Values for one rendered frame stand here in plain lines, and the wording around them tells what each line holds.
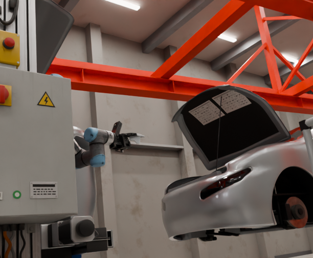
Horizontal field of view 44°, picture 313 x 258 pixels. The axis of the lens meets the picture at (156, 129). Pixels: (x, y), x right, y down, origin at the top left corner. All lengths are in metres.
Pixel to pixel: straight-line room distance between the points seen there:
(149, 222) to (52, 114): 8.52
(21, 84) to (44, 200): 0.38
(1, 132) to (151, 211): 8.70
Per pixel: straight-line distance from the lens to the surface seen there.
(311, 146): 1.42
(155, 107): 10.80
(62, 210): 1.23
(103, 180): 8.90
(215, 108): 4.94
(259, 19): 9.07
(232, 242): 11.58
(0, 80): 1.29
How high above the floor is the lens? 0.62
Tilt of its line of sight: 18 degrees up
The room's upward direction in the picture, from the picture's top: 7 degrees counter-clockwise
